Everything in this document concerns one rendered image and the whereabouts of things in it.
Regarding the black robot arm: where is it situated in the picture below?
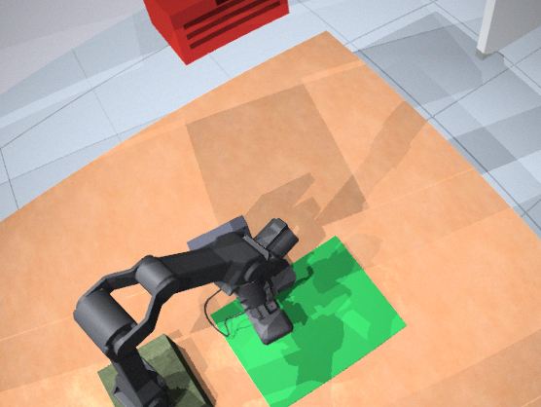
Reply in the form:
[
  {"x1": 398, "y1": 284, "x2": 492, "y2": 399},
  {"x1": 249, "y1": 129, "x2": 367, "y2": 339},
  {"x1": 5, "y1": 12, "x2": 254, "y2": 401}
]
[{"x1": 73, "y1": 218, "x2": 299, "y2": 407}]

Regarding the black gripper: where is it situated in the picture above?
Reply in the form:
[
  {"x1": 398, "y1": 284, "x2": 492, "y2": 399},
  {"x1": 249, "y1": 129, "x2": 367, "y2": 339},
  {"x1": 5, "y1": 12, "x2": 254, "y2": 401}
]
[{"x1": 234, "y1": 277, "x2": 294, "y2": 345}]

